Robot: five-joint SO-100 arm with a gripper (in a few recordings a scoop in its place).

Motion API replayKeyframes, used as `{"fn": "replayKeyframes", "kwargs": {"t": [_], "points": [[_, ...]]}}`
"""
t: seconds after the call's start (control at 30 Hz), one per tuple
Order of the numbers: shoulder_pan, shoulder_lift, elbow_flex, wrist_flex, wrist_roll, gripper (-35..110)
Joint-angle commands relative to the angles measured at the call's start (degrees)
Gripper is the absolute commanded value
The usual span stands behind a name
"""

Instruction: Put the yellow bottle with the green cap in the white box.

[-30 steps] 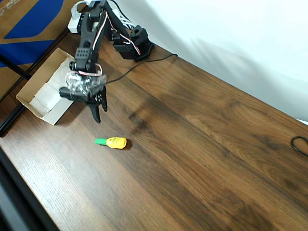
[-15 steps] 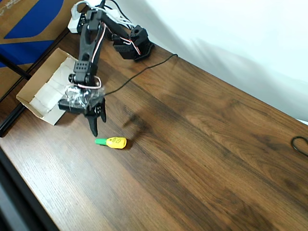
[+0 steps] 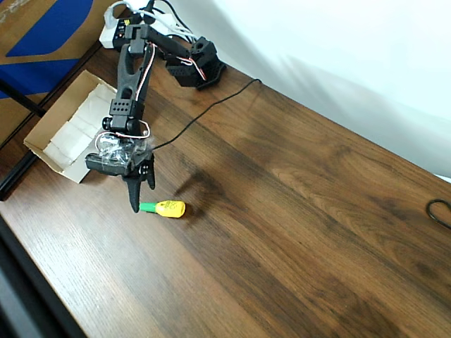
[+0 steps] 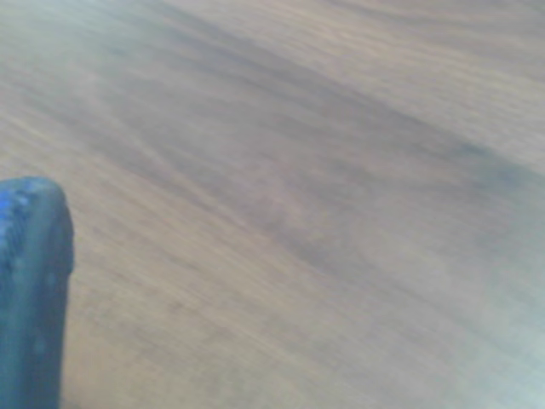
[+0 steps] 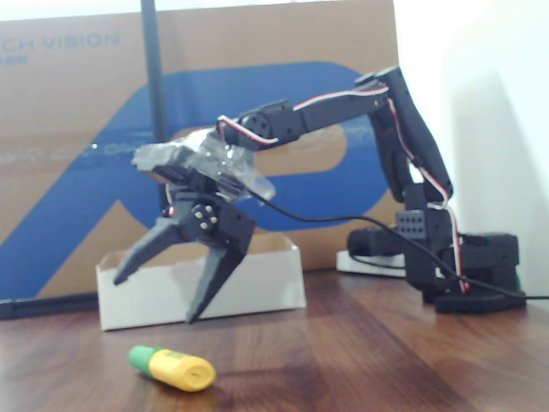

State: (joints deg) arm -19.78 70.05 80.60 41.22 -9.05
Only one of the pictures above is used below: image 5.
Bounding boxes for yellow green marker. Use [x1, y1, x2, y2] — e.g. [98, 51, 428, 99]
[127, 345, 217, 392]

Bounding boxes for white cardboard tray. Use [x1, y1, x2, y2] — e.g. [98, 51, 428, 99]
[95, 233, 307, 331]

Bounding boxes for white power strip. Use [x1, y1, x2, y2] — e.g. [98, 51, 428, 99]
[335, 250, 407, 278]

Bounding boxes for black power adapter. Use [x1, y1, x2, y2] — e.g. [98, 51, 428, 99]
[346, 227, 407, 258]

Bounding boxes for large brown blue-printed carton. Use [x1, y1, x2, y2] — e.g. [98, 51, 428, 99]
[0, 0, 402, 301]

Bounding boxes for black stand base bar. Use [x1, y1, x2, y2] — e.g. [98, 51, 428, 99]
[0, 294, 100, 321]

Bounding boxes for black stand pole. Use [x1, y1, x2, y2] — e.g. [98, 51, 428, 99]
[140, 0, 172, 220]

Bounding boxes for tape-wrapped camera on gripper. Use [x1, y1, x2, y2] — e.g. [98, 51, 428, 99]
[130, 128, 278, 203]

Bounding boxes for thin black camera cable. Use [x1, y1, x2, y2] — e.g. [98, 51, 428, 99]
[244, 188, 549, 300]

